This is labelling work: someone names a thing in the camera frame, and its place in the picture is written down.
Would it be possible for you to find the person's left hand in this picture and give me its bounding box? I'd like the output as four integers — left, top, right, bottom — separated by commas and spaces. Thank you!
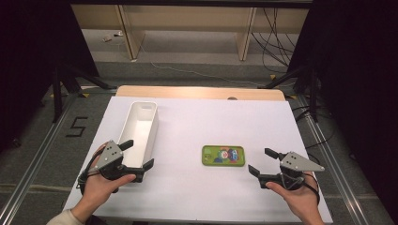
82, 143, 138, 210

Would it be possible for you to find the black curtain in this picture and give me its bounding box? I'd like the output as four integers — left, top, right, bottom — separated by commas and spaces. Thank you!
287, 0, 398, 217
0, 0, 100, 152

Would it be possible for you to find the thin white floor cable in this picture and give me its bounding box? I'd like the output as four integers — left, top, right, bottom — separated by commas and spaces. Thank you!
139, 43, 297, 88

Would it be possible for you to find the light wooden table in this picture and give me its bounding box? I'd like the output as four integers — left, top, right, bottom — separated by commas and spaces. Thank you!
115, 84, 286, 101

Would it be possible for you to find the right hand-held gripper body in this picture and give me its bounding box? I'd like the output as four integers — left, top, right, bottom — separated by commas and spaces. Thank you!
258, 151, 326, 191

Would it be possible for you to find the black tripod stand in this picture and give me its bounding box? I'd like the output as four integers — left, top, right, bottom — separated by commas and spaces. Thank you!
257, 65, 320, 123
51, 62, 118, 124

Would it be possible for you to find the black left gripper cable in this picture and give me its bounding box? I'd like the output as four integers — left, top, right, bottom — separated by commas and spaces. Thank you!
77, 152, 100, 195

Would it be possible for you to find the green patterned phone case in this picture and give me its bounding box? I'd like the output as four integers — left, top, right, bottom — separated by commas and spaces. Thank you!
201, 144, 246, 168

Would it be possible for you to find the white plastic storage box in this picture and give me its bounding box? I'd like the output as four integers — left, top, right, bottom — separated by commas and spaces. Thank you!
116, 100, 160, 184

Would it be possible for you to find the bundle of black hanging cables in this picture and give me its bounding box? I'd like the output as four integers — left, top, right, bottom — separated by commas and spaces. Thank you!
252, 7, 297, 75

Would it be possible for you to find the black floor cable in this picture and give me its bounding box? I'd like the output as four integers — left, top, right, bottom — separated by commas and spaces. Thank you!
292, 104, 336, 166

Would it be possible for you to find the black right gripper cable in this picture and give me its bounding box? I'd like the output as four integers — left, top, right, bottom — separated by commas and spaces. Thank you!
303, 172, 321, 206

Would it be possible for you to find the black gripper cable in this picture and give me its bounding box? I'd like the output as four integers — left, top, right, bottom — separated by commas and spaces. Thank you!
303, 172, 321, 206
77, 152, 100, 195

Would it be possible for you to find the aluminium floor rail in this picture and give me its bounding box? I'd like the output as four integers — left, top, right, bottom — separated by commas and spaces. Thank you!
0, 93, 80, 225
296, 94, 371, 225

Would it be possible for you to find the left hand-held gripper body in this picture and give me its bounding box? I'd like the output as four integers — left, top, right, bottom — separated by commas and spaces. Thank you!
92, 140, 139, 186

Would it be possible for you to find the person's right hand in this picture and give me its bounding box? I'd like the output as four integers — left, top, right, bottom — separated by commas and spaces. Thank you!
266, 171, 321, 218

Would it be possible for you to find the beige wooden desk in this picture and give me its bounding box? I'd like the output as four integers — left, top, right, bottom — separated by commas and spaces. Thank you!
70, 3, 311, 62

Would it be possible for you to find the black frame bar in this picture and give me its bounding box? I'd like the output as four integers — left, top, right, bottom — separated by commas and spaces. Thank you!
69, 0, 314, 9

